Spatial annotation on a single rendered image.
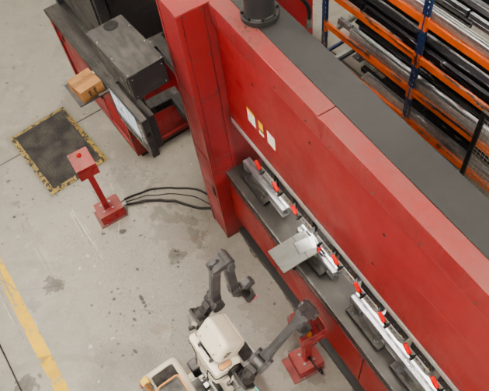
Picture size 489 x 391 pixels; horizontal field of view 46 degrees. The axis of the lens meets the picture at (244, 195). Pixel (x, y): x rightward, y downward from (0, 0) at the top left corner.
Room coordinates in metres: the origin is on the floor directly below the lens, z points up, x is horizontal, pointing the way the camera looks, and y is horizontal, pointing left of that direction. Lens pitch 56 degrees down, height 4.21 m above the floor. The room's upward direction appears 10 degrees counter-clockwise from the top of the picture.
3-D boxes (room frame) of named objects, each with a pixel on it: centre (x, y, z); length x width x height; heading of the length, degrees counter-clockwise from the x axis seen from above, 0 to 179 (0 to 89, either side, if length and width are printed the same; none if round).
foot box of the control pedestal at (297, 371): (1.27, -0.21, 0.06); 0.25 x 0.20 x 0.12; 109
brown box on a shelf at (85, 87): (3.39, 1.08, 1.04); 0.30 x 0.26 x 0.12; 27
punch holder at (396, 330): (1.01, -0.68, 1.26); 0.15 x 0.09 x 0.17; 24
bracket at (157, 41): (2.81, 0.40, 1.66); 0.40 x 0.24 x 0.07; 24
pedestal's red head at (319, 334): (1.28, -0.24, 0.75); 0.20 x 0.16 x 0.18; 19
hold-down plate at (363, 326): (1.15, -0.57, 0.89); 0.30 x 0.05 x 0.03; 24
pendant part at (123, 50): (2.69, 0.55, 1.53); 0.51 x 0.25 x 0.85; 29
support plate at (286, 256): (1.67, -0.24, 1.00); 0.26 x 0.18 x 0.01; 114
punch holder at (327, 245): (1.56, -0.44, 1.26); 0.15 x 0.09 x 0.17; 24
